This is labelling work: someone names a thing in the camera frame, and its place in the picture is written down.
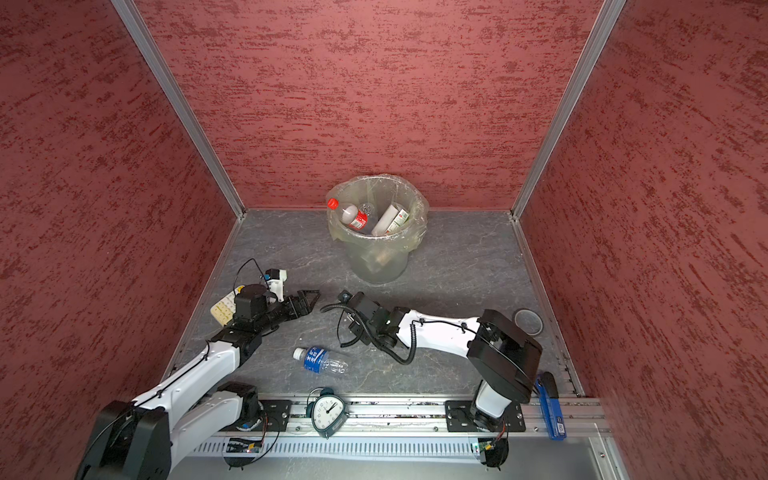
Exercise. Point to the blue tool right edge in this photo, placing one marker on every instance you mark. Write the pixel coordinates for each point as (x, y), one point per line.
(550, 406)

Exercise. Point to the red label bottle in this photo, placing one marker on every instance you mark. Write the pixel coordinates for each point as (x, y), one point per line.
(349, 214)

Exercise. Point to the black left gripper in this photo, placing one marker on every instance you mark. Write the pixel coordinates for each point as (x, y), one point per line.
(296, 313)

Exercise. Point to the green heart alarm clock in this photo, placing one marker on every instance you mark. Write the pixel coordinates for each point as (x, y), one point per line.
(327, 413)

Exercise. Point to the tape roll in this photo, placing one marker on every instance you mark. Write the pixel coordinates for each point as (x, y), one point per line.
(529, 322)

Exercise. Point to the clear green bin liner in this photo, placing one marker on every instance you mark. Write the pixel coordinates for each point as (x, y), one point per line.
(381, 190)

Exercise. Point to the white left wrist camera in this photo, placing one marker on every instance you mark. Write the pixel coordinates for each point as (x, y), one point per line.
(275, 280)

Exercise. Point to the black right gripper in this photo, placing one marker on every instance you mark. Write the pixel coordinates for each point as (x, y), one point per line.
(358, 329)

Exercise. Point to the aluminium left corner post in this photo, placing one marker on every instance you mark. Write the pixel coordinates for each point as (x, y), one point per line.
(138, 30)

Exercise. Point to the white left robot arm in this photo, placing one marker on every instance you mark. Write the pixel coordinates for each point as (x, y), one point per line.
(148, 436)

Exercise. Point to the aluminium right corner post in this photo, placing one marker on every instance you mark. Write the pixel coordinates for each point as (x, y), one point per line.
(601, 30)

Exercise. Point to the blue label bottle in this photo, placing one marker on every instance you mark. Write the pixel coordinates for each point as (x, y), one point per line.
(319, 360)

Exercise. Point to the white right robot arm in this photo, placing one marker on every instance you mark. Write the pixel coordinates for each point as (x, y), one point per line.
(505, 356)

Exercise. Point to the aluminium corner post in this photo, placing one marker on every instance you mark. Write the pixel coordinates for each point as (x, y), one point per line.
(138, 30)
(601, 30)

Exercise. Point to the beige calculator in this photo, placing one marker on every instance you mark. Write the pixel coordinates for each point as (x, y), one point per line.
(224, 310)

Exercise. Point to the aluminium front rail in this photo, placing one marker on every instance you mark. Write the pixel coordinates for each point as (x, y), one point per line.
(378, 428)

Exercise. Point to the green cap slim bottle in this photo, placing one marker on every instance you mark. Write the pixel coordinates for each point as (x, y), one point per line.
(392, 220)

